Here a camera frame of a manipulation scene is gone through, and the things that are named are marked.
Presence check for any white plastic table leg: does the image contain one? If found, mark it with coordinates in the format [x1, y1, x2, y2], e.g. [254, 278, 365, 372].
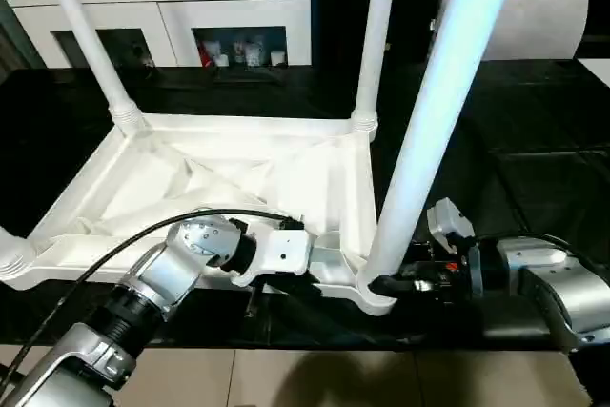
[0, 228, 37, 284]
[32, 0, 144, 136]
[356, 0, 525, 303]
[350, 0, 401, 141]

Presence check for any black work mat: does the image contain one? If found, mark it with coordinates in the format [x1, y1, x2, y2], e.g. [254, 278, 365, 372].
[0, 61, 610, 349]

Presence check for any white flat board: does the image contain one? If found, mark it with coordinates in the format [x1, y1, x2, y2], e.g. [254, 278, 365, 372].
[576, 57, 610, 79]

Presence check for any grey cushion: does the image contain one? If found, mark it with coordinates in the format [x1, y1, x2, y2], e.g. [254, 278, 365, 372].
[431, 0, 592, 61]

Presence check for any black speaker box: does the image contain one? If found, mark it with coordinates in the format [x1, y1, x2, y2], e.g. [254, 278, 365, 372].
[309, 0, 439, 68]

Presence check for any white glass-door cabinet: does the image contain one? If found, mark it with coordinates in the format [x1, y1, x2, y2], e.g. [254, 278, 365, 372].
[7, 0, 314, 70]

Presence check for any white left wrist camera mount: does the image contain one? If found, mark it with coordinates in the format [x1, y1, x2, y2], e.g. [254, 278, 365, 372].
[231, 230, 311, 289]

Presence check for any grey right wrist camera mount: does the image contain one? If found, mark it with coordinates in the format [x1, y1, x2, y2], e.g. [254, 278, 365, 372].
[426, 197, 485, 298]

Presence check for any black left camera cable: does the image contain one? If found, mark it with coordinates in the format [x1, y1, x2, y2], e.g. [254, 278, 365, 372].
[0, 208, 306, 394]

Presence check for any black camera cable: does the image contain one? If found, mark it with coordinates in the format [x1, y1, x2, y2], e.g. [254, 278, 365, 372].
[445, 233, 610, 279]
[0, 208, 306, 394]

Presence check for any black right camera cable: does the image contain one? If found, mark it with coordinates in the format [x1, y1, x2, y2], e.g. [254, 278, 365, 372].
[445, 233, 610, 279]

